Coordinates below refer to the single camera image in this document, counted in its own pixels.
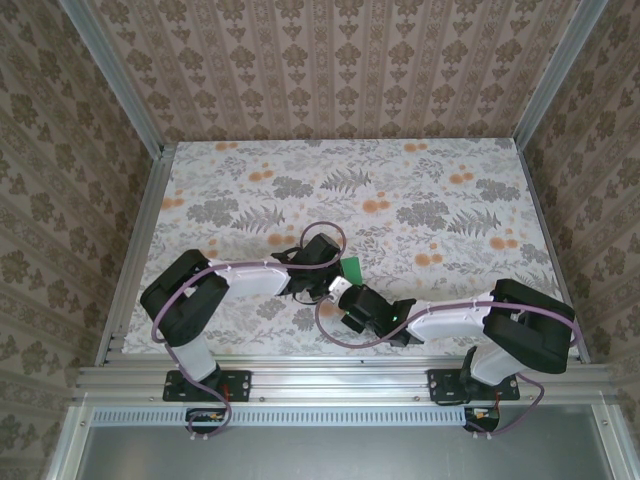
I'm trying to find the grey sheet metal panel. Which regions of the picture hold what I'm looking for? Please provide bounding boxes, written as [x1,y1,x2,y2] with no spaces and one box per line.
[47,404,626,480]

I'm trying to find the floral patterned table cover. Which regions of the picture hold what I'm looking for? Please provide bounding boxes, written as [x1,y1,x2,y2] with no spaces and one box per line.
[122,139,584,359]

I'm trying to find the small black electronics box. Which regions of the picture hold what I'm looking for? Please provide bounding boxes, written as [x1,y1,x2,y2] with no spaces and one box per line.
[463,405,501,432]
[185,407,232,434]

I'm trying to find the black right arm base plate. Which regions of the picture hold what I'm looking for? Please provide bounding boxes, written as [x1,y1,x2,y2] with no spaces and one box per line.
[425,368,521,405]

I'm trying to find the aluminium mounting rail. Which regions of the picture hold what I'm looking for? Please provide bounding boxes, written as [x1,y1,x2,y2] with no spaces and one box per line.
[74,355,617,406]

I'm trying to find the grey slotted cable duct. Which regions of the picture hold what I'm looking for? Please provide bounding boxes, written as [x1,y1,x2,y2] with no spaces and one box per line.
[92,405,469,426]

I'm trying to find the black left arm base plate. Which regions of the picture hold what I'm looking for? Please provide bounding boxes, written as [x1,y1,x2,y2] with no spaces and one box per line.
[162,368,252,404]

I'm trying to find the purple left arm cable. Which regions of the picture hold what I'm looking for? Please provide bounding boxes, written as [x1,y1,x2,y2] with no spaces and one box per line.
[151,220,350,444]

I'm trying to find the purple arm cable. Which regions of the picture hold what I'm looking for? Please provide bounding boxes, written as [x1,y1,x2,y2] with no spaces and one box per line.
[315,292,584,441]
[151,220,350,444]

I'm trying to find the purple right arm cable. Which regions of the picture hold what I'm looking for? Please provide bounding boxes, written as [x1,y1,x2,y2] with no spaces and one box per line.
[315,292,584,441]

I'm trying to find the aluminium table side rail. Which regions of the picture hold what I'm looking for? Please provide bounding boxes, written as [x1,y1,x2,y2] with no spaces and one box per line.
[514,139,591,364]
[97,144,176,366]

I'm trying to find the aluminium frame post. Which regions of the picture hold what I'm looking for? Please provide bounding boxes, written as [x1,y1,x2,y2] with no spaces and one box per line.
[64,0,167,157]
[513,0,609,146]

